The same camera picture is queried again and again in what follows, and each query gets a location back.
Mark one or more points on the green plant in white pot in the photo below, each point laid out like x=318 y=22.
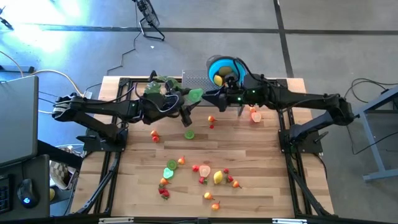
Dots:
x=152 y=88

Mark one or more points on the silver frame bracket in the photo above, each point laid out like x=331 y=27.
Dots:
x=116 y=221
x=289 y=221

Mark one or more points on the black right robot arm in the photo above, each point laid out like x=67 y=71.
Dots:
x=304 y=101

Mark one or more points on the checkered bag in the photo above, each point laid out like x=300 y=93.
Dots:
x=60 y=174

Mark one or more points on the blue collapsible colander bowl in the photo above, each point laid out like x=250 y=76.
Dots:
x=214 y=67

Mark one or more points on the black floor stand leg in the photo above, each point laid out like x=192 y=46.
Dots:
x=6 y=23

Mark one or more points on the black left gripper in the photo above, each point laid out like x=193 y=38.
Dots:
x=158 y=107

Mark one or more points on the toy kiwi half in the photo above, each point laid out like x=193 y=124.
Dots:
x=171 y=164
x=189 y=134

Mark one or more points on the black keyboard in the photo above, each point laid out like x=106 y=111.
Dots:
x=4 y=194

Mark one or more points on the black table clamp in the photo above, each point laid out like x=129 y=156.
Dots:
x=152 y=74

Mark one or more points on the yellow ball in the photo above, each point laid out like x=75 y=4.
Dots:
x=52 y=194

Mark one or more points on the orange toy pear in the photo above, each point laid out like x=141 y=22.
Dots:
x=207 y=195
x=236 y=184
x=215 y=206
x=211 y=118
x=181 y=161
x=163 y=181

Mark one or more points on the whole brown toy kiwi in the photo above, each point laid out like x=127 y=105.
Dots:
x=225 y=71

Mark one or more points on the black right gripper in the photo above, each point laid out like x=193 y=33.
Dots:
x=236 y=98

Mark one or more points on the grey computer monitor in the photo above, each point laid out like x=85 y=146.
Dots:
x=18 y=121

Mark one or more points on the grey power strip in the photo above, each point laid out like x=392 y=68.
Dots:
x=18 y=69

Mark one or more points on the orange toy peach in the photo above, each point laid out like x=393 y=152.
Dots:
x=154 y=133
x=252 y=109

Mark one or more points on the dark grey desk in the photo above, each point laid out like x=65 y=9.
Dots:
x=40 y=211

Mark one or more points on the black computer mouse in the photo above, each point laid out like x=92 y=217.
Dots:
x=27 y=191

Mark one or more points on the perforated metal shelf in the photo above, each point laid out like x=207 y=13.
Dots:
x=192 y=79

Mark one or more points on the black floor fan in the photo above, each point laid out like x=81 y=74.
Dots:
x=149 y=15

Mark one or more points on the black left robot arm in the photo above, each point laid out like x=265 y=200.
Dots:
x=102 y=107

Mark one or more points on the red toy apple half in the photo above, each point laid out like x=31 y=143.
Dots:
x=256 y=117
x=204 y=171

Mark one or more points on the blue-grey metal table frame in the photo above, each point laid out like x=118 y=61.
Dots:
x=373 y=146

